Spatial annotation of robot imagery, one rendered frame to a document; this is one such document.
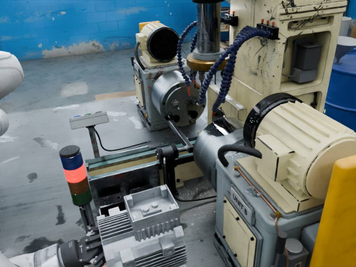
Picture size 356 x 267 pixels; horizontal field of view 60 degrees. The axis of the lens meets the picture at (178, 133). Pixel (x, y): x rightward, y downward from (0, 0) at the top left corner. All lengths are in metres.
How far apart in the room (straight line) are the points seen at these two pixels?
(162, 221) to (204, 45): 0.70
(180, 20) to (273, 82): 5.88
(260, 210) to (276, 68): 0.63
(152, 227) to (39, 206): 0.76
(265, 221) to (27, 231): 0.94
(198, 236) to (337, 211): 0.62
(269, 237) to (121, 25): 6.33
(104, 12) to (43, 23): 1.19
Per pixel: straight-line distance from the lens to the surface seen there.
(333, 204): 0.68
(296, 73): 1.37
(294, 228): 0.80
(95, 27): 6.85
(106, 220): 0.86
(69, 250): 0.85
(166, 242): 0.81
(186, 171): 1.40
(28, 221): 1.42
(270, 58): 1.24
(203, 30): 1.22
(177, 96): 1.52
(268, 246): 0.82
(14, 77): 1.06
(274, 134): 0.75
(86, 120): 1.47
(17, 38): 7.06
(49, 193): 1.52
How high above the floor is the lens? 1.69
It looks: 30 degrees down
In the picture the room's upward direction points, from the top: 3 degrees counter-clockwise
